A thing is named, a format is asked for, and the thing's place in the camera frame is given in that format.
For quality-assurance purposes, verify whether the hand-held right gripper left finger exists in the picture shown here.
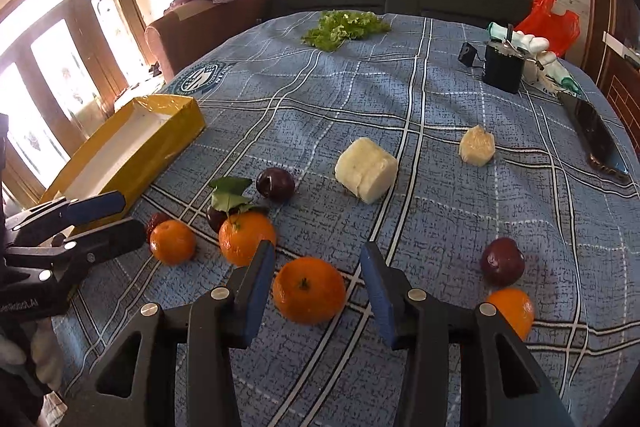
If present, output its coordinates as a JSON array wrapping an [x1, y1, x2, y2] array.
[[60, 239, 277, 427]]

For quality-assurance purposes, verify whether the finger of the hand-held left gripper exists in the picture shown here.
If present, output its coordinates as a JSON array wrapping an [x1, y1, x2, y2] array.
[[5, 190, 127, 233], [5, 218, 147, 280]]

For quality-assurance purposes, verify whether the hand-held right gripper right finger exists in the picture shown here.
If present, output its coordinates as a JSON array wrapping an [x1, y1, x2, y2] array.
[[360, 240, 576, 427]]

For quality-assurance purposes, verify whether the small red fruit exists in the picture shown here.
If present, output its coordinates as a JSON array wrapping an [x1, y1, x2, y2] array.
[[145, 212, 171, 244]]

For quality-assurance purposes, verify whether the large orange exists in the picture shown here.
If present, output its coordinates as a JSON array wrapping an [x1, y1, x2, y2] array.
[[272, 257, 347, 326]]

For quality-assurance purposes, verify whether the orange with green leaves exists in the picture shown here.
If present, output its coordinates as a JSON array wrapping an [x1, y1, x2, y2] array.
[[209, 177, 277, 268]]

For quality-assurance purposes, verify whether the small orange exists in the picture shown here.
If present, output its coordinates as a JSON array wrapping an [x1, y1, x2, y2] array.
[[149, 219, 197, 266]]

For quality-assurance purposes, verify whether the yellow cardboard box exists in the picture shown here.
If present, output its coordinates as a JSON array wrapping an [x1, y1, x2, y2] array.
[[39, 94, 207, 238]]

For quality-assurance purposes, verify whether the dark purple plum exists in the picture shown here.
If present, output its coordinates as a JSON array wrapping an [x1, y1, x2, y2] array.
[[256, 167, 296, 204], [206, 204, 230, 234], [480, 237, 526, 288]]

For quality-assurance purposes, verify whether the large white peeled chunk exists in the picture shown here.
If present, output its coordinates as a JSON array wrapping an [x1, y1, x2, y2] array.
[[334, 137, 399, 205]]

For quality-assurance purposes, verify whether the small yellowish peeled chunk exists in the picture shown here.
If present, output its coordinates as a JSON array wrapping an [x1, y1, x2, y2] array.
[[459, 125, 497, 168]]

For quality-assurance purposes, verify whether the person's left hand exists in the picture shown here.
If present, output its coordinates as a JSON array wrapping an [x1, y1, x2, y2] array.
[[0, 322, 63, 395]]

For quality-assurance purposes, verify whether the blue plaid bed sheet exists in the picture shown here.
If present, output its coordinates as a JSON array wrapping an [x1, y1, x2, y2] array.
[[50, 11, 636, 427]]

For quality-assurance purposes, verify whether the wooden glass door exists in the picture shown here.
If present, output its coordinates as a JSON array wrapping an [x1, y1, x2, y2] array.
[[0, 0, 153, 208]]

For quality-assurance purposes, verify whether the brown armchair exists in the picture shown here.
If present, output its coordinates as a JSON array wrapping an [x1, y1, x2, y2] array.
[[145, 0, 271, 80]]

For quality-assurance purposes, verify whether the black cup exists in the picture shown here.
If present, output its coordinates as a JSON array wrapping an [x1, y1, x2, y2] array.
[[482, 41, 526, 94]]

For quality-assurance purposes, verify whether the green leafy lettuce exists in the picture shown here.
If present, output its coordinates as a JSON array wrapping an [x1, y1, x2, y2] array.
[[301, 9, 392, 52]]

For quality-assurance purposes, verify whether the black smartphone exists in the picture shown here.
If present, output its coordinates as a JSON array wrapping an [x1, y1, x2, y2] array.
[[557, 92, 632, 185]]

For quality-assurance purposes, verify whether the red plastic bag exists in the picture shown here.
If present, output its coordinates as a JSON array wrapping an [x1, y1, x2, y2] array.
[[514, 0, 581, 58]]

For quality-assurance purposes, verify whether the brown wooden cabinet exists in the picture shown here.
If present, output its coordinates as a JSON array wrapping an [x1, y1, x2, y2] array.
[[582, 0, 640, 148]]

